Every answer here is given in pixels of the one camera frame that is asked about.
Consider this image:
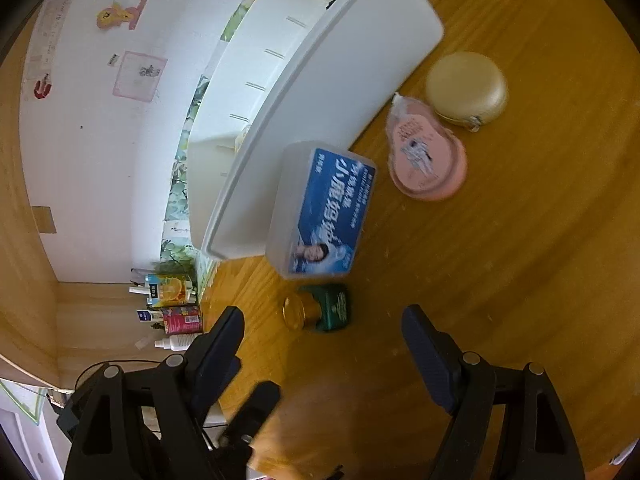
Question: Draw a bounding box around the pink correction tape dispenser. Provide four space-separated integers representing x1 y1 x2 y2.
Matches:
387 92 470 203

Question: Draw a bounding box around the green edged paper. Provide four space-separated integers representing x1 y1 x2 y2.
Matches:
0 379 49 424

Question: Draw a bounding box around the pink printed pack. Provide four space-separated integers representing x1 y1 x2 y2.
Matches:
162 306 204 335

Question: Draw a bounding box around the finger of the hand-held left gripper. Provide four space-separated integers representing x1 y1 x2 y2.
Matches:
219 380 282 462

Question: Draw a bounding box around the white plastic storage bin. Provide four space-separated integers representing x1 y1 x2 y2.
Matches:
187 0 446 262

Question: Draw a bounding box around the yellow cartoon wall sticker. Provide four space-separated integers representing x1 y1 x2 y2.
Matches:
96 0 149 31

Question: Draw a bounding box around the pale paper wall strip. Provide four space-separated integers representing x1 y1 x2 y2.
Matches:
22 0 75 102

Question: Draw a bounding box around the clear plastic box blue label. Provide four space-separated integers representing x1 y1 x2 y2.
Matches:
264 140 377 280

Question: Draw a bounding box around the black cable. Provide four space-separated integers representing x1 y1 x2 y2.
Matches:
74 358 166 392

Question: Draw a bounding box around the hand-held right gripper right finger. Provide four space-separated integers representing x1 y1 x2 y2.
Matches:
401 304 587 480

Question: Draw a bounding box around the green jar with gold lid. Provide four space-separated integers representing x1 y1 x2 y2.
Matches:
282 283 349 334

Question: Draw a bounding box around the white spray bottle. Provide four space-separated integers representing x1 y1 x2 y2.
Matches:
153 333 194 352

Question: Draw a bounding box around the pink framed wall drawing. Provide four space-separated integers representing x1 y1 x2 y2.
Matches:
112 50 169 104

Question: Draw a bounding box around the gold round case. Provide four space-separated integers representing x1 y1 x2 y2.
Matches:
425 51 509 134

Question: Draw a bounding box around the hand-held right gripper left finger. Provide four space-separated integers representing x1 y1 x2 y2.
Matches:
63 305 246 480

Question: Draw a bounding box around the brown tape square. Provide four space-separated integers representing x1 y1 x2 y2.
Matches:
32 205 57 235

